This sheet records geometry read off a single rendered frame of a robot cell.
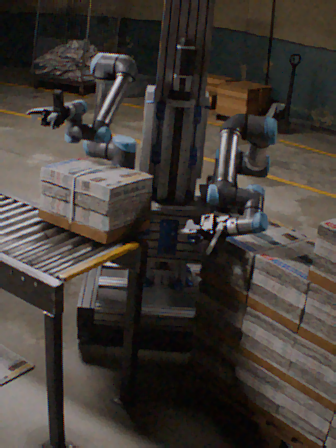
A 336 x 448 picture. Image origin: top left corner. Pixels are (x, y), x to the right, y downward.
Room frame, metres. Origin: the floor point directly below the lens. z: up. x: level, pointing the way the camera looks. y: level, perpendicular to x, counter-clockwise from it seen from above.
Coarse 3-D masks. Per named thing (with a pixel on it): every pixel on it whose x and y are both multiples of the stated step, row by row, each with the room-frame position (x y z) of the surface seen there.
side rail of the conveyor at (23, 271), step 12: (0, 252) 2.12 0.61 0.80; (0, 264) 2.06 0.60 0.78; (12, 264) 2.04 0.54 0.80; (24, 264) 2.05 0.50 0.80; (0, 276) 2.06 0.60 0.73; (12, 276) 2.02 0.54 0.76; (24, 276) 1.99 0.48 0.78; (36, 276) 1.97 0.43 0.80; (48, 276) 1.98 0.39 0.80; (12, 288) 2.02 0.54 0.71; (24, 288) 1.99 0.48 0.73; (36, 288) 1.96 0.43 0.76; (48, 288) 1.92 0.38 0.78; (60, 288) 1.93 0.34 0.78; (24, 300) 1.99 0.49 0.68; (36, 300) 1.96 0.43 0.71; (48, 300) 1.92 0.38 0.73; (60, 300) 1.93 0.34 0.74; (48, 312) 1.92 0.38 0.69; (60, 312) 1.93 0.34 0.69
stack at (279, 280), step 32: (224, 256) 2.42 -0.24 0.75; (256, 256) 2.29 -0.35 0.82; (288, 256) 2.30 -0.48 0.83; (256, 288) 2.27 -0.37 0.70; (288, 288) 2.16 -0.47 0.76; (320, 288) 2.04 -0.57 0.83; (224, 320) 2.38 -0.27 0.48; (256, 320) 2.24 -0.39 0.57; (320, 320) 2.01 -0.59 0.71; (192, 352) 2.51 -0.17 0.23; (224, 352) 2.36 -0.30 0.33; (256, 352) 2.22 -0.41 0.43; (288, 352) 2.09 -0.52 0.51; (320, 352) 1.98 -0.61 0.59; (192, 384) 2.48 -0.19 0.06; (256, 384) 2.19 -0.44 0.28; (320, 384) 1.95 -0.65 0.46; (224, 416) 2.29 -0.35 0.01; (256, 416) 2.15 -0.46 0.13; (288, 416) 2.03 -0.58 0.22; (320, 416) 1.91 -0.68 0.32
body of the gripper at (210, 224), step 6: (204, 216) 2.40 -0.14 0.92; (210, 216) 2.39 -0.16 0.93; (216, 216) 2.40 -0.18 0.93; (222, 216) 2.40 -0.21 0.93; (228, 216) 2.36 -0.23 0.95; (204, 222) 2.39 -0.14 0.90; (210, 222) 2.37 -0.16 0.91; (216, 222) 2.38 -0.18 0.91; (222, 222) 2.36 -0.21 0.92; (204, 228) 2.37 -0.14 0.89; (210, 228) 2.35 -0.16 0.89; (216, 228) 2.36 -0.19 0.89; (222, 228) 2.34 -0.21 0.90; (204, 234) 2.35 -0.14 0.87; (210, 234) 2.34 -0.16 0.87; (228, 234) 2.32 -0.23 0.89; (210, 240) 2.39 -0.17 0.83
